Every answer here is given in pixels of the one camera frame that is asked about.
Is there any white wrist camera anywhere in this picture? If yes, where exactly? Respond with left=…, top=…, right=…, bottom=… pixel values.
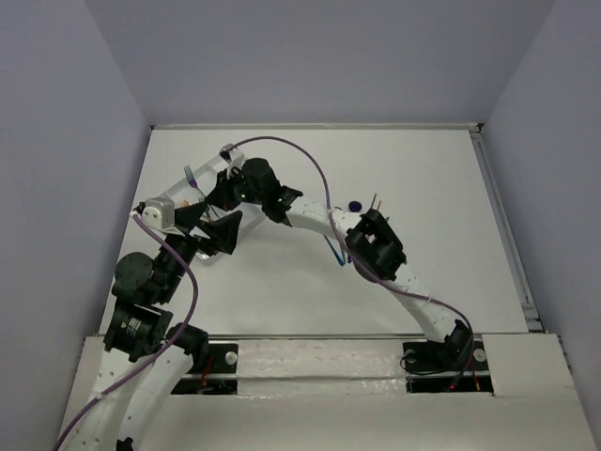
left=132, top=197, right=176, bottom=231
left=219, top=144, right=245, bottom=179

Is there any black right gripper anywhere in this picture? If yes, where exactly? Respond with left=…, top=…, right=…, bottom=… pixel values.
left=206, top=166, right=266, bottom=212

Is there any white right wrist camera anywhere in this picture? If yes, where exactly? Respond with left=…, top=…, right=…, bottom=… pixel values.
left=219, top=144, right=245, bottom=179

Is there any clear divided utensil tray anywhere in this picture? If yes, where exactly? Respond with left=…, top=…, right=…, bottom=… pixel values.
left=159, top=155, right=265, bottom=264

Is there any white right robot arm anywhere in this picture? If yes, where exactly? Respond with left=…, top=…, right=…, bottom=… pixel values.
left=207, top=154, right=473, bottom=368

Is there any blue plastic knife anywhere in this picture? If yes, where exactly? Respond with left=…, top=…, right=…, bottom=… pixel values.
left=324, top=237, right=347, bottom=267

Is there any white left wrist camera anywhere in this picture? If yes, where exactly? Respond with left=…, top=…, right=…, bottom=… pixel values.
left=132, top=197, right=176, bottom=231

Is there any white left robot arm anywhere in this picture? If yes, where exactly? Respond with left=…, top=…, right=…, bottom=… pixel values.
left=55, top=202, right=243, bottom=450

